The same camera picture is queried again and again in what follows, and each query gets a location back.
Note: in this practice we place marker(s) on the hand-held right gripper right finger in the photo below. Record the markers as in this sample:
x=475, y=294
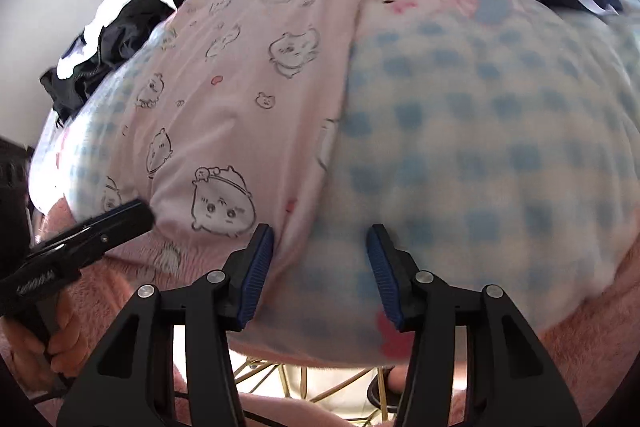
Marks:
x=386, y=277

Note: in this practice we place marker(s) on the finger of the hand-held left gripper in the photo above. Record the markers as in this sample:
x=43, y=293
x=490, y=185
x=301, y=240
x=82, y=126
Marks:
x=117, y=224

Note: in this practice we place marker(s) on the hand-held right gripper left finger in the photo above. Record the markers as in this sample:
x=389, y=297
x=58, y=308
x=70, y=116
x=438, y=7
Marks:
x=257, y=277

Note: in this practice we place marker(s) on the pink printed pajama pants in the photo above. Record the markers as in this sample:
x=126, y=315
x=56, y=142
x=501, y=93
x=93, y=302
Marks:
x=240, y=107

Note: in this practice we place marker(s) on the black and white clothes pile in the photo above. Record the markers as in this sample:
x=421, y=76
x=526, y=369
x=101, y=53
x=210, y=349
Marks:
x=115, y=32

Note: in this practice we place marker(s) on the person's left hand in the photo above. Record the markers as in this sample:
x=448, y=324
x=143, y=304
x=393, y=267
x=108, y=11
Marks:
x=62, y=342

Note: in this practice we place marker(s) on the black slipper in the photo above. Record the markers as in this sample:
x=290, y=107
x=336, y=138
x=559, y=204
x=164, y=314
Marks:
x=377, y=396

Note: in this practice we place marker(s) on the blue checked printed blanket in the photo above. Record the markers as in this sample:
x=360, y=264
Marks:
x=475, y=132

